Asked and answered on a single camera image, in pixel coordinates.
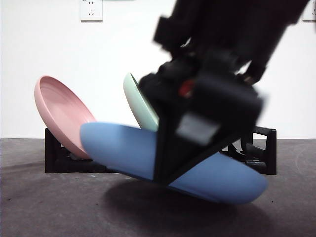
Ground black plastic dish rack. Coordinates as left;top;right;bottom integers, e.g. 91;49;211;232
44;125;277;176

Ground pale green plate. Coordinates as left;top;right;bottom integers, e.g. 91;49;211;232
123;72;160;133

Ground blue plate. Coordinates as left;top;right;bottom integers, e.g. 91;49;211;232
79;121;269;205

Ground pink plate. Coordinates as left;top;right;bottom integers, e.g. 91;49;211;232
34;75;98;160

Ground white wall socket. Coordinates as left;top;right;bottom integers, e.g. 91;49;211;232
303;0;316;22
80;0;104;22

